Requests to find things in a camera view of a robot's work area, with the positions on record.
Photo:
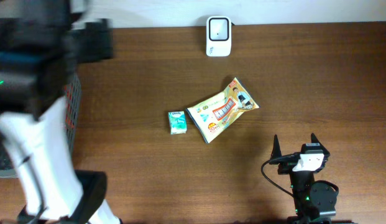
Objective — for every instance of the grey plastic basket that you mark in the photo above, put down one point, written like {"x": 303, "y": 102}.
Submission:
{"x": 73, "y": 95}

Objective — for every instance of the green tissue pack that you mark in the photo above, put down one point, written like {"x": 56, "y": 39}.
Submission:
{"x": 177, "y": 122}

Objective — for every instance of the white barcode scanner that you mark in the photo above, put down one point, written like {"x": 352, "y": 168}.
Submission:
{"x": 218, "y": 36}

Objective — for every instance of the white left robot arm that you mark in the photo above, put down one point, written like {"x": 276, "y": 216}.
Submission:
{"x": 39, "y": 54}

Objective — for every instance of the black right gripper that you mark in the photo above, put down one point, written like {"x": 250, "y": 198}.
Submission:
{"x": 286, "y": 164}

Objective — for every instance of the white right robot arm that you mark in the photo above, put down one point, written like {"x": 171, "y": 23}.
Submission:
{"x": 314, "y": 200}

